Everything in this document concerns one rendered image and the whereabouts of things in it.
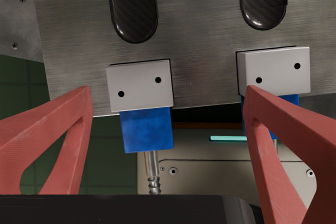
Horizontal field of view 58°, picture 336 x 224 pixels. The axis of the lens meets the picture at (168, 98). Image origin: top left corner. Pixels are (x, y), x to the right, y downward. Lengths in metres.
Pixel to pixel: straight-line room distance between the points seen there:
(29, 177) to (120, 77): 1.12
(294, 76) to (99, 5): 0.17
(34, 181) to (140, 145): 1.09
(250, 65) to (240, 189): 0.74
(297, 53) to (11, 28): 0.27
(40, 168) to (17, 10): 1.01
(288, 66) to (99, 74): 0.16
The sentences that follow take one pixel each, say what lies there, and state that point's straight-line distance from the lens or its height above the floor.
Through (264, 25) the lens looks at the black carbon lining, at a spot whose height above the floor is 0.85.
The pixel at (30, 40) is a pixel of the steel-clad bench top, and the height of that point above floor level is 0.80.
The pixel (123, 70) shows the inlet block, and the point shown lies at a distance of 0.24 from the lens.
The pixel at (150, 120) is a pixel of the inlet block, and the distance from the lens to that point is 0.26.
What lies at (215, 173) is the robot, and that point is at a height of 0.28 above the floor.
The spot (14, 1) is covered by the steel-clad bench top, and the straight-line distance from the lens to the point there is 0.36.
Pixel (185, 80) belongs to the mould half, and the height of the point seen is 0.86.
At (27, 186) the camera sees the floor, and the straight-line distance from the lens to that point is 1.36.
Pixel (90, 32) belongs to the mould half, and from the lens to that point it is 0.27.
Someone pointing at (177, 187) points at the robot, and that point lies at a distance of 0.93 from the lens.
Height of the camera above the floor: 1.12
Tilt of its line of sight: 81 degrees down
